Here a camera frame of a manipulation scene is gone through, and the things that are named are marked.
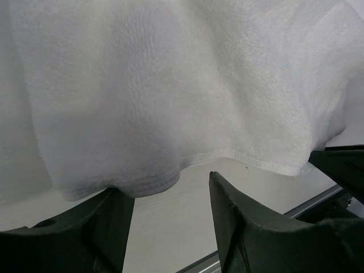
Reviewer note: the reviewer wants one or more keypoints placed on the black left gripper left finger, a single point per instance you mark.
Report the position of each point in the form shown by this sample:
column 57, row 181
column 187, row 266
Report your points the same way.
column 90, row 237

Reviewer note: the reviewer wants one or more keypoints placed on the aluminium rail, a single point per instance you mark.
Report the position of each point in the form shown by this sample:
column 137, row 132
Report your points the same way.
column 258, row 239

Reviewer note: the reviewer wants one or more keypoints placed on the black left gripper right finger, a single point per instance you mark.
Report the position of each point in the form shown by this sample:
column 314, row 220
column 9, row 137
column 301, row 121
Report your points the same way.
column 349, row 232

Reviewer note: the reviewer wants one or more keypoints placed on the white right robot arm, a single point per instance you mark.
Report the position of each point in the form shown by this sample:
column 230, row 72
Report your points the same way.
column 344, row 165

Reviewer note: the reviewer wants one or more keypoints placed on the white towel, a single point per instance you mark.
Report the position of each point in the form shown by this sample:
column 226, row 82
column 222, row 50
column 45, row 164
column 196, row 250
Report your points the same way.
column 127, row 94

